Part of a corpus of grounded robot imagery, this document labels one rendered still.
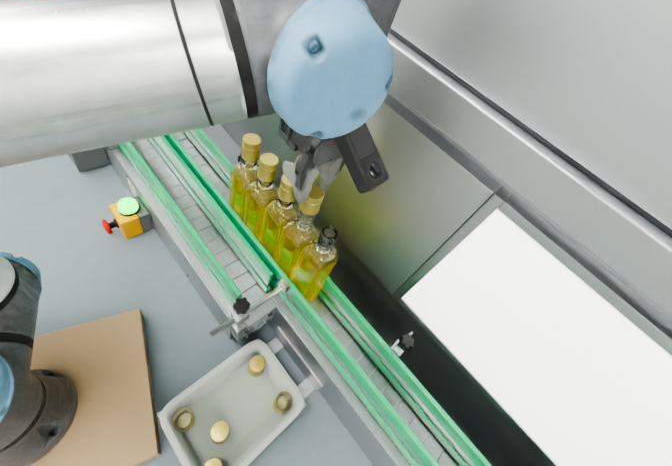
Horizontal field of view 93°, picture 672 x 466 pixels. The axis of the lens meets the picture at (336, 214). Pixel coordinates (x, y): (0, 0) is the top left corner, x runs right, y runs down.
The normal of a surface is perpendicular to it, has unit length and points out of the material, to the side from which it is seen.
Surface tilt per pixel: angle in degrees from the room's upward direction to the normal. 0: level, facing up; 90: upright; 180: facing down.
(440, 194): 90
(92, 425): 1
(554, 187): 90
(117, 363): 1
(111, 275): 0
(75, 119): 84
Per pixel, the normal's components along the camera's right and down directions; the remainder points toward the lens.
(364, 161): 0.60, -0.14
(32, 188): 0.27, -0.60
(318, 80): 0.36, 0.79
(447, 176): -0.71, 0.40
